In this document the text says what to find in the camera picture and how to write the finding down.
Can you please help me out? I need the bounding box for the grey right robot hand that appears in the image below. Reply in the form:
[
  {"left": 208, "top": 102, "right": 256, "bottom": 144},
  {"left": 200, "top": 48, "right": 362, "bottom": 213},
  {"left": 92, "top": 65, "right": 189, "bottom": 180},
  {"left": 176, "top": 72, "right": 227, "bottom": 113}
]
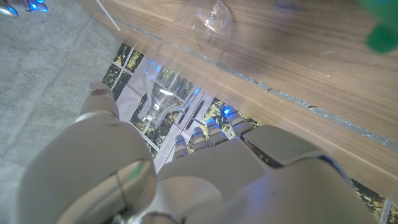
[{"left": 0, "top": 0, "right": 49, "bottom": 18}]

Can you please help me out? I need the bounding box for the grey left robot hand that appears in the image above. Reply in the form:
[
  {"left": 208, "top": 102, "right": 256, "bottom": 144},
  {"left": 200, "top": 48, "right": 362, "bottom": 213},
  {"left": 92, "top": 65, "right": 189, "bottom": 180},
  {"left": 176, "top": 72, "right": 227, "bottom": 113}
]
[{"left": 17, "top": 82, "right": 379, "bottom": 224}]

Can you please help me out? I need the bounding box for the printed window backdrop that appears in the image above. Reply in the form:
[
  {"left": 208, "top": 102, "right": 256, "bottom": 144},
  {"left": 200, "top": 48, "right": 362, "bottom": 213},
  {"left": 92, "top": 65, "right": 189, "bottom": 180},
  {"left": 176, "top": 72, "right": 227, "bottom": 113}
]
[{"left": 101, "top": 42, "right": 398, "bottom": 224}]

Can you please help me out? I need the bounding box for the green ball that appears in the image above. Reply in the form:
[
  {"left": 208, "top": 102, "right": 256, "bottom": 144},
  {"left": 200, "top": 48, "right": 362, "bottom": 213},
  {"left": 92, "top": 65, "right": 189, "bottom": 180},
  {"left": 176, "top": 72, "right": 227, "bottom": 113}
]
[{"left": 357, "top": 0, "right": 398, "bottom": 55}]

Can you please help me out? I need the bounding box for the clear plastic spray bottle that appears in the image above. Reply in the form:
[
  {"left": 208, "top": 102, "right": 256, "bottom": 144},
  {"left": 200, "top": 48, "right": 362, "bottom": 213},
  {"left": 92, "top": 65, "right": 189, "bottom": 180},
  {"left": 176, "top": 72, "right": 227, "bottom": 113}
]
[{"left": 136, "top": 0, "right": 236, "bottom": 130}]

